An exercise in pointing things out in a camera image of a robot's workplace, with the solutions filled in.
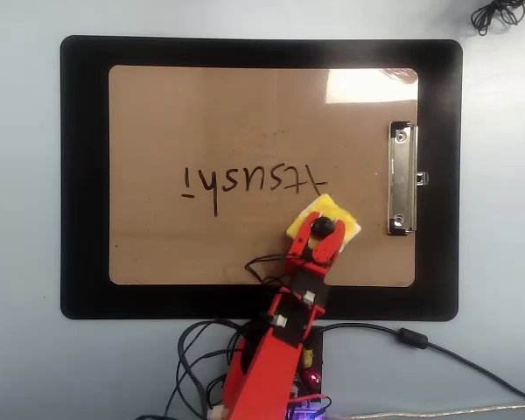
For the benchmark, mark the red robot arm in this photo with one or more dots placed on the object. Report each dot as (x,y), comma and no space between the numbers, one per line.
(262,372)

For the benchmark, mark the brown clipboard with writing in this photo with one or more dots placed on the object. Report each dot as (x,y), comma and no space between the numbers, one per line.
(245,109)

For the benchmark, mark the black controller board base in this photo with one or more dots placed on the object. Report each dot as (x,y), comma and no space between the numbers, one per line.
(315,350)

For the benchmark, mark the black rectangular desk mat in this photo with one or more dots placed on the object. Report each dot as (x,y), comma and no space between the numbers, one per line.
(83,175)

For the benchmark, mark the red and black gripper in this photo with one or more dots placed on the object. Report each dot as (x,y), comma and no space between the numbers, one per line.
(308,282)

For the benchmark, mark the yellow sponge with black knob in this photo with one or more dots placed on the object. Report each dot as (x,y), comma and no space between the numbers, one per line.
(328,206)

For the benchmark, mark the silver metal clipboard clip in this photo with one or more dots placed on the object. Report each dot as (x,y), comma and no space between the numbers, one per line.
(401,184)

